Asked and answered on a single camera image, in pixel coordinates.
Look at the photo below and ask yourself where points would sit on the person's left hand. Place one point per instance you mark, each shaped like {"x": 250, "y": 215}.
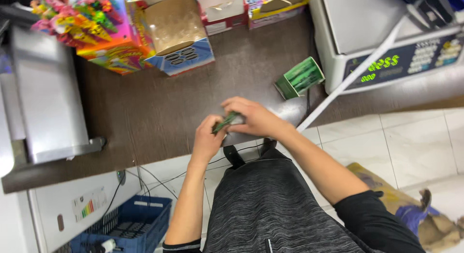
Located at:
{"x": 205, "y": 140}

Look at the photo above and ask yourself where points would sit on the person's right hand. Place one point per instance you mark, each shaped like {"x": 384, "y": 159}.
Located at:
{"x": 258, "y": 118}

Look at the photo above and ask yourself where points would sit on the person's left fingers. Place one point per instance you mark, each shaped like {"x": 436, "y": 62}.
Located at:
{"x": 216, "y": 123}

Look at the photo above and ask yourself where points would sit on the small green packet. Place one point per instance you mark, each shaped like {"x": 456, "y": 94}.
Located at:
{"x": 225, "y": 122}

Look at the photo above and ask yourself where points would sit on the person's black shoe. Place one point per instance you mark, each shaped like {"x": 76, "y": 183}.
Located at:
{"x": 268, "y": 146}
{"x": 232, "y": 155}

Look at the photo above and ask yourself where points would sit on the green open carton of packets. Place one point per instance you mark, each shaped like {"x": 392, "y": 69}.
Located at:
{"x": 300, "y": 78}

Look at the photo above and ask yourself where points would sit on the blue brown cardboard display box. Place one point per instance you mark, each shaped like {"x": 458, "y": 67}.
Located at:
{"x": 177, "y": 35}

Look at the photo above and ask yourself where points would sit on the red white cardboard box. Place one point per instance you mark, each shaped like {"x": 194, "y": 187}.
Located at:
{"x": 223, "y": 11}

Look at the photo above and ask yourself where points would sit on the yellow pink cardboard box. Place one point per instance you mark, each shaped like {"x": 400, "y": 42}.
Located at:
{"x": 277, "y": 8}

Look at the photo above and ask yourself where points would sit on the blue plastic crate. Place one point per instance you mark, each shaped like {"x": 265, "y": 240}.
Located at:
{"x": 123, "y": 227}

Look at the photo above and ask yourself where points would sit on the white plastic strip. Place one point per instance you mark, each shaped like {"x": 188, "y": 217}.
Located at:
{"x": 353, "y": 76}

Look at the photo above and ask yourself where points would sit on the colourful candy display box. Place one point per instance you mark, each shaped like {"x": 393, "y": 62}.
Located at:
{"x": 90, "y": 28}

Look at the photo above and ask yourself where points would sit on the silver metal machine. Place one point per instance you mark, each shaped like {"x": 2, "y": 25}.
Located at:
{"x": 47, "y": 97}

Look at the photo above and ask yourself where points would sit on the white appliance with energy label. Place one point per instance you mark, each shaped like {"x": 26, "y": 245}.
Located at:
{"x": 69, "y": 213}

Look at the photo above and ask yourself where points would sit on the white digital weighing scale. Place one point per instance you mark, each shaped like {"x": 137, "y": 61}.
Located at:
{"x": 377, "y": 46}

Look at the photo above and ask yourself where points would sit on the crumpled brown paper bag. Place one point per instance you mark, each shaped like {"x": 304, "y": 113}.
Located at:
{"x": 409, "y": 209}

